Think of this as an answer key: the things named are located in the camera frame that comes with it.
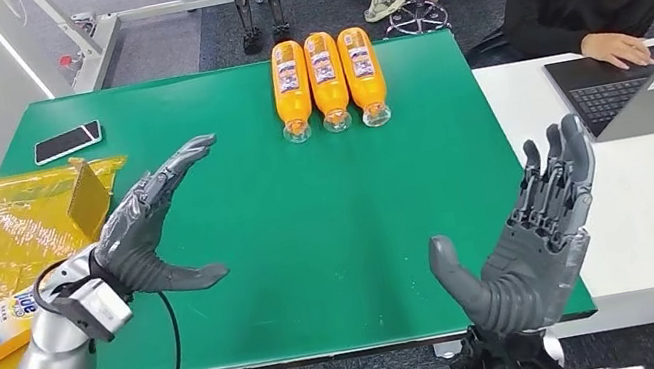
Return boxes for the person's hand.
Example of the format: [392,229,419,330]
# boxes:
[578,23,654,78]

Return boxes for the black smartphone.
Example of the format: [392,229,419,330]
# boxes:
[28,118,107,168]

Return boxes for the white desk frame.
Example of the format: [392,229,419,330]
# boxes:
[28,0,279,101]

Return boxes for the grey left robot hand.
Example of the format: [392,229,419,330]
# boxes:
[76,132,244,309]

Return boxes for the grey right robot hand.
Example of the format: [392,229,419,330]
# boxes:
[407,109,624,349]

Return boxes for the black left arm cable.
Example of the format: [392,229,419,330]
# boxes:
[27,240,187,369]

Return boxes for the office chair star base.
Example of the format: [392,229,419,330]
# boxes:
[380,0,453,41]

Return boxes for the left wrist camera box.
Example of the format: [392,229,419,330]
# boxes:
[51,272,139,352]

